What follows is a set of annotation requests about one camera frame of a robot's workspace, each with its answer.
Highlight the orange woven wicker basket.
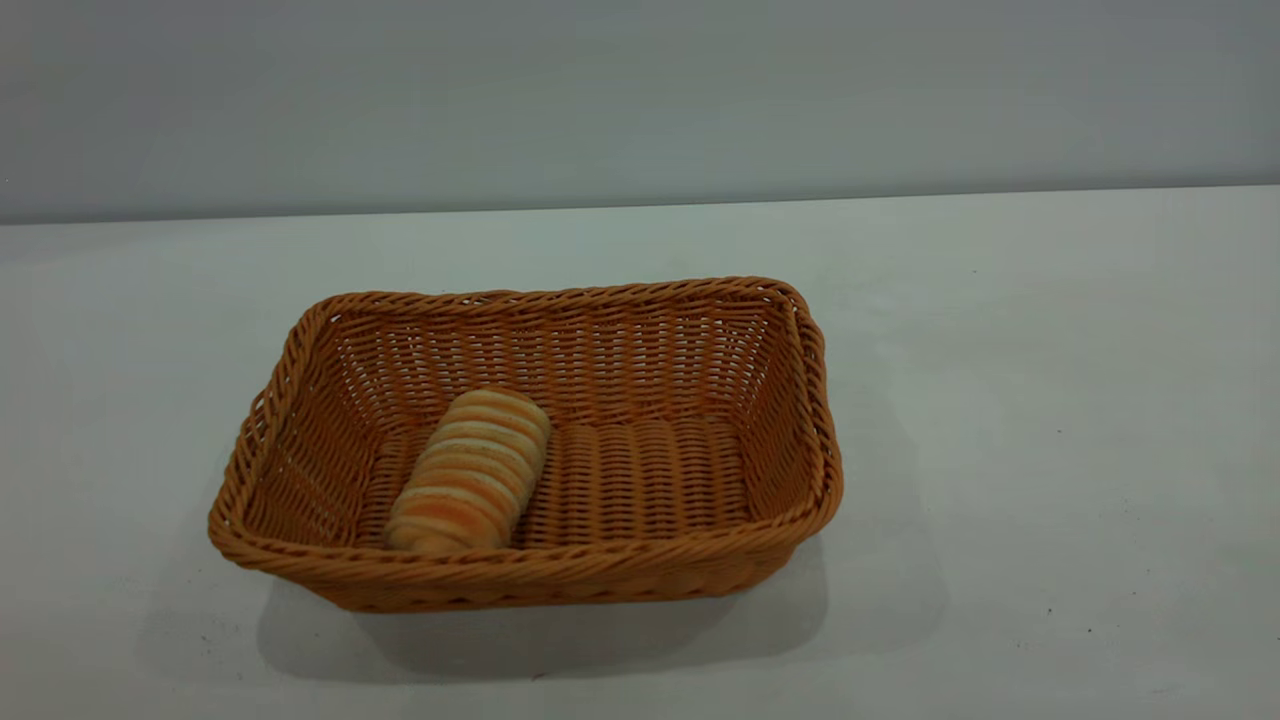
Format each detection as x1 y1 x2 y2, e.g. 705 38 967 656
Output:
207 276 844 613

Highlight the striped long bread roll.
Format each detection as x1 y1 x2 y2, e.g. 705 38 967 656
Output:
385 388 553 556

